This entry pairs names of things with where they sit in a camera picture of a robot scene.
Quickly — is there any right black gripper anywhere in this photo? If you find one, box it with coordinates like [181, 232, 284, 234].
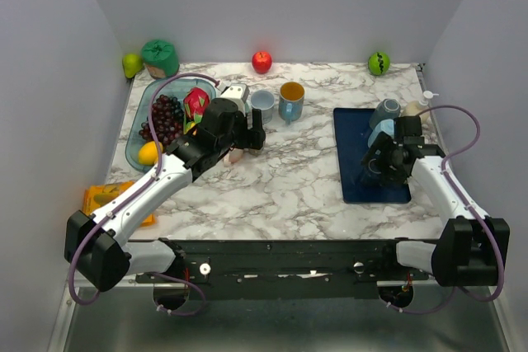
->
[361, 130, 408, 186]

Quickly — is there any dark blue mug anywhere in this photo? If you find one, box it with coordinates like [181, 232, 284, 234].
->
[359, 154, 386, 187]

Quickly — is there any pink mug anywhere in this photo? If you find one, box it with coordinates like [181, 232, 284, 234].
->
[223, 148, 244, 166]

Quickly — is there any grey blue mug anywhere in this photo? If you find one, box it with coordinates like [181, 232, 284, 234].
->
[250, 90, 275, 124]

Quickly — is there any light blue faceted mug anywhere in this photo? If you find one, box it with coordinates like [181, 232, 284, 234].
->
[367, 119, 394, 148]

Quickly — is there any blue butterfly mug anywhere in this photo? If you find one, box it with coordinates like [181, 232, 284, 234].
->
[279, 82, 305, 125]

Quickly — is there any dark teal mug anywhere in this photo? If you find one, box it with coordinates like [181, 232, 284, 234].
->
[369, 98, 401, 129]

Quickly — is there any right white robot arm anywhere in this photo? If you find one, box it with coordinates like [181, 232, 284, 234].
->
[361, 116, 509, 288]

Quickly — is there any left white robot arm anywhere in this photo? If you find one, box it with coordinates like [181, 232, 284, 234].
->
[64, 98, 266, 292]

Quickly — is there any dark blue tray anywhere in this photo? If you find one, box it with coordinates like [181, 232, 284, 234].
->
[333, 108, 411, 204]

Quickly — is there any cream soap pump bottle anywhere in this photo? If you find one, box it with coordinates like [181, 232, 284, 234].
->
[401, 91, 438, 116]

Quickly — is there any red dragon fruit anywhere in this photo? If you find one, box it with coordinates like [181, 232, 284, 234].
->
[183, 87, 210, 124]

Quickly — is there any red apple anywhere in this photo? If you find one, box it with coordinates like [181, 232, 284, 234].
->
[252, 51, 273, 74]

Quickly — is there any dark purple grapes bunch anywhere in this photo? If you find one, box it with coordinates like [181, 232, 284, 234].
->
[152, 95, 185, 147]

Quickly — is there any teal transparent fruit tray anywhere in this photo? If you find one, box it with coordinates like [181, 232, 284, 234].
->
[125, 78, 217, 173]

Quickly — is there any green striped ball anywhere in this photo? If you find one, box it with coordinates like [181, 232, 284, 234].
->
[367, 51, 390, 76]

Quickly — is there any yellow mango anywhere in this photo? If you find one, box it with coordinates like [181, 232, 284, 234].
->
[138, 141, 163, 167]

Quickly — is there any green pear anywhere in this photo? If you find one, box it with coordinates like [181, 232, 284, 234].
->
[122, 53, 144, 79]

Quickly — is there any orange snack bag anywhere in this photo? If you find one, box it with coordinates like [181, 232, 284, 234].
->
[82, 181, 134, 215]

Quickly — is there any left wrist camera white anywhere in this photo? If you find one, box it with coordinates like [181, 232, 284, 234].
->
[220, 83, 249, 115]

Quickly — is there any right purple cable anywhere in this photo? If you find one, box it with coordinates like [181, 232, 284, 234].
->
[416, 104, 507, 315]

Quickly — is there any purple cable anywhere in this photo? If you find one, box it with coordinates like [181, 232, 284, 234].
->
[416, 104, 507, 315]
[68, 73, 222, 307]

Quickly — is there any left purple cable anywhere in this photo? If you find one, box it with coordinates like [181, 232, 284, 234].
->
[68, 73, 222, 307]

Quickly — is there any black table front rail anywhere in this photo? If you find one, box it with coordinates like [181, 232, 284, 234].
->
[131, 238, 438, 302]

